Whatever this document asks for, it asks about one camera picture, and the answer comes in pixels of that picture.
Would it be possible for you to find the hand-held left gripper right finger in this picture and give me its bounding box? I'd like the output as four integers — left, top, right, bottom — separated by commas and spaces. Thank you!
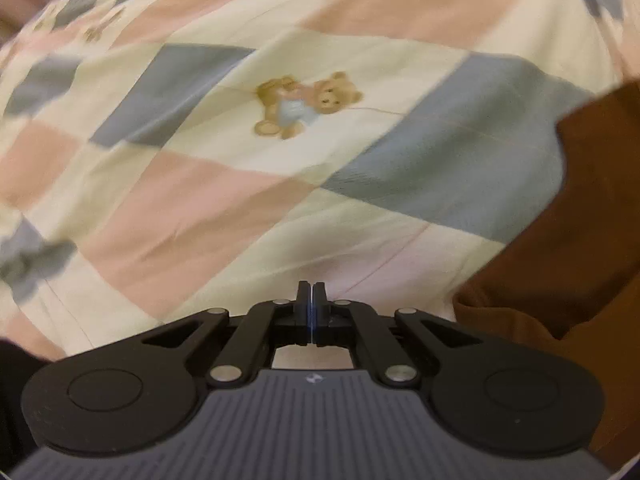
312, 281, 487, 389

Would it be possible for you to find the brown garment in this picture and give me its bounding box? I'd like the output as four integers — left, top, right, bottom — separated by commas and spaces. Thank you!
452, 82, 640, 473

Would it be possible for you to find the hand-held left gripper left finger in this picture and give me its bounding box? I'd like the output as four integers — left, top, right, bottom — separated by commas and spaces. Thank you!
141, 280, 313, 389

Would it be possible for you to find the checkered bear print quilt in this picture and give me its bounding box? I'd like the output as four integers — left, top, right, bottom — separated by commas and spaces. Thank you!
0, 0, 640, 363

